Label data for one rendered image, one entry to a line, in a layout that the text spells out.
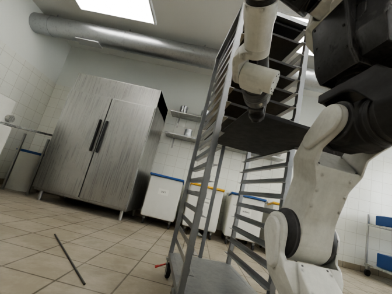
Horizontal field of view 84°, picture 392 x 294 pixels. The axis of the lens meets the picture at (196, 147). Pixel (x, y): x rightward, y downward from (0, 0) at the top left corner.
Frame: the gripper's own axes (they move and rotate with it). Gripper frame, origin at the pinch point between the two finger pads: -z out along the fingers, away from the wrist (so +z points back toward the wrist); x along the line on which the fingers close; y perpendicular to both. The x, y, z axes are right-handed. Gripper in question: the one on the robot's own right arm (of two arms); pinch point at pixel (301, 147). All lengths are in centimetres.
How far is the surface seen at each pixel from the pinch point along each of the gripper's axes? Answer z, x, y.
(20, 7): -410, 178, 70
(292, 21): -15, 84, 0
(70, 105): -337, 51, -18
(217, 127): -37.6, 1.2, 23.7
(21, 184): -407, -85, -20
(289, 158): -6.8, -4.9, -7.3
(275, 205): -69, -25, -231
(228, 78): -38, 31, 24
